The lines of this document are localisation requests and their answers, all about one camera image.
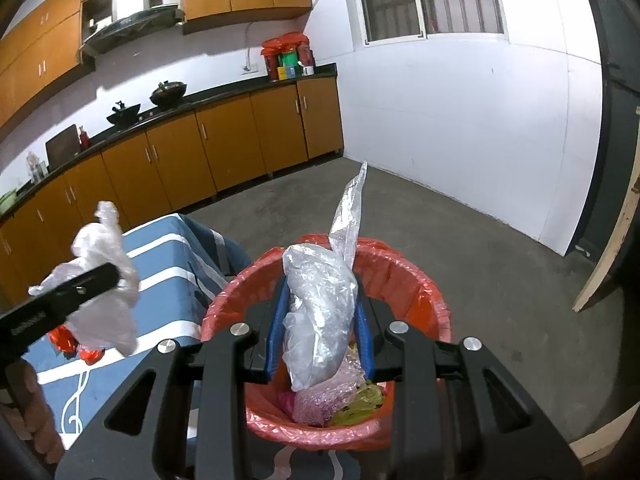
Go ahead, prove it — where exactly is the red plastic bag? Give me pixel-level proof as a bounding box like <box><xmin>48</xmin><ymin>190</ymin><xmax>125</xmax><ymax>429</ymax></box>
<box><xmin>49</xmin><ymin>324</ymin><xmax>107</xmax><ymax>367</ymax></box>

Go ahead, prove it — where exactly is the small white plastic bag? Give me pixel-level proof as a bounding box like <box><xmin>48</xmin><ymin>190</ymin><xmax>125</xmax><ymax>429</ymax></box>
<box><xmin>27</xmin><ymin>201</ymin><xmax>142</xmax><ymax>357</ymax></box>

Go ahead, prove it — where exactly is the green foil bag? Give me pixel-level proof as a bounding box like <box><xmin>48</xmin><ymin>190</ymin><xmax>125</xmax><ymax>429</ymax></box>
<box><xmin>332</xmin><ymin>345</ymin><xmax>388</xmax><ymax>427</ymax></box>

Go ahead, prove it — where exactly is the row of wooden base cabinets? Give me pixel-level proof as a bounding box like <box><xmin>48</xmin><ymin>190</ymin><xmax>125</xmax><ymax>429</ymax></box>
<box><xmin>0</xmin><ymin>77</ymin><xmax>346</xmax><ymax>306</ymax></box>

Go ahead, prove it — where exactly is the barred window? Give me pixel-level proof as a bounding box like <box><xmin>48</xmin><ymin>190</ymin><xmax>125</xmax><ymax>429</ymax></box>
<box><xmin>352</xmin><ymin>0</ymin><xmax>508</xmax><ymax>47</ymax></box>

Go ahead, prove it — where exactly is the person's left hand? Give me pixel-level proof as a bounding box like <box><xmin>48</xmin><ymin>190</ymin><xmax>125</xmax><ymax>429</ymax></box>
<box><xmin>0</xmin><ymin>360</ymin><xmax>67</xmax><ymax>467</ymax></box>

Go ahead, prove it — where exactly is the black wok with lid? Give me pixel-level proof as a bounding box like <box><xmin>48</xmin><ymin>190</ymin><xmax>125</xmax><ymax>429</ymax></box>
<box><xmin>150</xmin><ymin>81</ymin><xmax>188</xmax><ymax>108</ymax></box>

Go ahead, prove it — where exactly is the dark door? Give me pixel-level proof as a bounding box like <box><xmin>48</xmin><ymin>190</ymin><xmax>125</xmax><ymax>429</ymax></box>
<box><xmin>565</xmin><ymin>0</ymin><xmax>640</xmax><ymax>266</ymax></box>

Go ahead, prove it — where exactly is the red bag on canisters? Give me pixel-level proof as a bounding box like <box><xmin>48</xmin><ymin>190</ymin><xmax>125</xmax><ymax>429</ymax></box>
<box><xmin>261</xmin><ymin>32</ymin><xmax>311</xmax><ymax>56</ymax></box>

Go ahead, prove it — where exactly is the blue white striped tablecloth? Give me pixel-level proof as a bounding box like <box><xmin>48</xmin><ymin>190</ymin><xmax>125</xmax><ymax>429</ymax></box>
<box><xmin>20</xmin><ymin>214</ymin><xmax>361</xmax><ymax>480</ymax></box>

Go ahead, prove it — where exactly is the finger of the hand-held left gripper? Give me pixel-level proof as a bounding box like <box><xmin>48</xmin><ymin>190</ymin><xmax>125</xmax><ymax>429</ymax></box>
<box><xmin>45</xmin><ymin>262</ymin><xmax>121</xmax><ymax>319</ymax></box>

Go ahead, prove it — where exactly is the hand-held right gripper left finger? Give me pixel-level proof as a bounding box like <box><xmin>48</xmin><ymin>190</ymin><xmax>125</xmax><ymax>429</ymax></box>
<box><xmin>55</xmin><ymin>272</ymin><xmax>288</xmax><ymax>480</ymax></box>

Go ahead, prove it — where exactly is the black kitchen countertop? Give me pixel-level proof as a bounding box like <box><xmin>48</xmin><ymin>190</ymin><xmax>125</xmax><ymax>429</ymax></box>
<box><xmin>0</xmin><ymin>62</ymin><xmax>338</xmax><ymax>221</ymax></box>

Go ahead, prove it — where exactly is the purple plastic bag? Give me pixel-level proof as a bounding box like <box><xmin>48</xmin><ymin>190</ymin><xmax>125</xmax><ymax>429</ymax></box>
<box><xmin>277</xmin><ymin>355</ymin><xmax>368</xmax><ymax>428</ymax></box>

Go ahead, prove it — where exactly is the cream wooden table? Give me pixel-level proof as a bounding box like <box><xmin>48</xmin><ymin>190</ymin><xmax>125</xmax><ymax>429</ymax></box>
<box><xmin>567</xmin><ymin>105</ymin><xmax>640</xmax><ymax>471</ymax></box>

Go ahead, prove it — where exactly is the brown cutting board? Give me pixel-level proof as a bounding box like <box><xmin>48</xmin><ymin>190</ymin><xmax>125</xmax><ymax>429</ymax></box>
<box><xmin>45</xmin><ymin>124</ymin><xmax>82</xmax><ymax>171</ymax></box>

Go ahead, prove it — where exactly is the black wok with handle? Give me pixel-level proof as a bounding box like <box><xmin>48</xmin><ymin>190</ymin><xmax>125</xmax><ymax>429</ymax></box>
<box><xmin>106</xmin><ymin>101</ymin><xmax>142</xmax><ymax>127</ymax></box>

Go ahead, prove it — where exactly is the steel range hood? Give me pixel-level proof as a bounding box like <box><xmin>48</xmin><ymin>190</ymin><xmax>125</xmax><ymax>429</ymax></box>
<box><xmin>80</xmin><ymin>0</ymin><xmax>186</xmax><ymax>56</ymax></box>

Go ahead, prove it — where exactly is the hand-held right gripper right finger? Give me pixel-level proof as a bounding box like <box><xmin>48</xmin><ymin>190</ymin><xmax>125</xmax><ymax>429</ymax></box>
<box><xmin>352</xmin><ymin>272</ymin><xmax>586</xmax><ymax>480</ymax></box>

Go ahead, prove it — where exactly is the red lattice waste basket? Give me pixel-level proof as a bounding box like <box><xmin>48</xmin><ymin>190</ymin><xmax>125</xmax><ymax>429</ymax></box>
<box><xmin>200</xmin><ymin>232</ymin><xmax>453</xmax><ymax>453</ymax></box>

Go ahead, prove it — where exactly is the large clear plastic bag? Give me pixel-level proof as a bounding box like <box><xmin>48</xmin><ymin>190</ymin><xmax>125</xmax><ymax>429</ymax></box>
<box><xmin>281</xmin><ymin>160</ymin><xmax>369</xmax><ymax>393</ymax></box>

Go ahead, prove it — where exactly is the glass jar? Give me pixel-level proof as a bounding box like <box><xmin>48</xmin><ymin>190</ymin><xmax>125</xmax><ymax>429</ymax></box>
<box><xmin>26</xmin><ymin>151</ymin><xmax>47</xmax><ymax>183</ymax></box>

